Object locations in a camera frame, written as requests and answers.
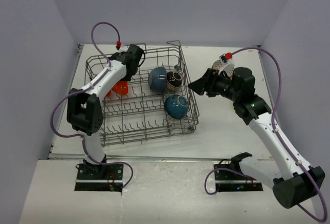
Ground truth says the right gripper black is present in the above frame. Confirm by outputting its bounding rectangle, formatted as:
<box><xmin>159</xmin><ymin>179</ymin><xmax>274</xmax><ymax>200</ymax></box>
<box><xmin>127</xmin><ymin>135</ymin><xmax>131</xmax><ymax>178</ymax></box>
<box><xmin>188</xmin><ymin>68</ymin><xmax>241</xmax><ymax>102</ymax></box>

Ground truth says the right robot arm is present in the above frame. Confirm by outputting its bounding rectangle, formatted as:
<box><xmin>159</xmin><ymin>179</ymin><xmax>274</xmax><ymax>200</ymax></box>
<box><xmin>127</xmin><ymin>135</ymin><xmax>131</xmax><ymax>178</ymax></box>
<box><xmin>188</xmin><ymin>67</ymin><xmax>325</xmax><ymax>209</ymax></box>

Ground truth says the orange bowl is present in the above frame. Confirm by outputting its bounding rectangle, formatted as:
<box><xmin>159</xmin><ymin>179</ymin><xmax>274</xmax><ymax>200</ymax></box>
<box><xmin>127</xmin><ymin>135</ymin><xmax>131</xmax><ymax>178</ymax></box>
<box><xmin>106</xmin><ymin>89</ymin><xmax>113</xmax><ymax>98</ymax></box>
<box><xmin>112</xmin><ymin>81</ymin><xmax>128</xmax><ymax>95</ymax></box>

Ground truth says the glossy teal blue bowl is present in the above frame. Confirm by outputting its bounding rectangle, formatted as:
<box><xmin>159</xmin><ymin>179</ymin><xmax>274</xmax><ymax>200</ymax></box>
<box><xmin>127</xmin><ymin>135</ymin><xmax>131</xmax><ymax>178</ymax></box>
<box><xmin>164</xmin><ymin>94</ymin><xmax>189</xmax><ymax>119</ymax></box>

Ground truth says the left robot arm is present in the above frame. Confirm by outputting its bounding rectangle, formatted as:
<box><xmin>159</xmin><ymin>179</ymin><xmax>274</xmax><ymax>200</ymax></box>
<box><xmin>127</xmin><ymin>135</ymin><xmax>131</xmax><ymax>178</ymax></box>
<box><xmin>67</xmin><ymin>44</ymin><xmax>145</xmax><ymax>179</ymax></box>

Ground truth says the black patterned bowl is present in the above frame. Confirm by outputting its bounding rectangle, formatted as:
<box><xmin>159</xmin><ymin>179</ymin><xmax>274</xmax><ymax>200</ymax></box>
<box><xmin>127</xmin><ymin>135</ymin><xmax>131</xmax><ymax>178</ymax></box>
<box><xmin>167</xmin><ymin>71</ymin><xmax>183</xmax><ymax>91</ymax></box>

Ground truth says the grey wire dish rack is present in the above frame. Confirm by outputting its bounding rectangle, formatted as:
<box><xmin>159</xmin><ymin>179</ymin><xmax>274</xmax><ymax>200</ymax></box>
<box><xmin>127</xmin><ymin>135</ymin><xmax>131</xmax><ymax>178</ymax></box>
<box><xmin>99</xmin><ymin>40</ymin><xmax>199</xmax><ymax>147</ymax></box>

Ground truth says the matte blue bowl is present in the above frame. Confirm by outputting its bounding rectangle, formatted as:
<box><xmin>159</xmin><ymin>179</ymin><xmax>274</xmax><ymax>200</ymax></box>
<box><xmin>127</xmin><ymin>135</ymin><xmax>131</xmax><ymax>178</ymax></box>
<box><xmin>148</xmin><ymin>67</ymin><xmax>167</xmax><ymax>94</ymax></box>

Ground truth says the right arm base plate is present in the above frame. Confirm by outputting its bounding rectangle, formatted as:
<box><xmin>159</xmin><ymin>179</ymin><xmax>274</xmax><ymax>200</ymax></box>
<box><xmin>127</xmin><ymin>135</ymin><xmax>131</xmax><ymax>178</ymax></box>
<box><xmin>213</xmin><ymin>159</ymin><xmax>263</xmax><ymax>192</ymax></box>

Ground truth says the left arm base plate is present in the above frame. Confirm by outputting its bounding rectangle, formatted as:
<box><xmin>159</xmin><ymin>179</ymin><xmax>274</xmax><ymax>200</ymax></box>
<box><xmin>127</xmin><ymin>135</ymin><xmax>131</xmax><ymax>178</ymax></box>
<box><xmin>74</xmin><ymin>161</ymin><xmax>123</xmax><ymax>193</ymax></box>

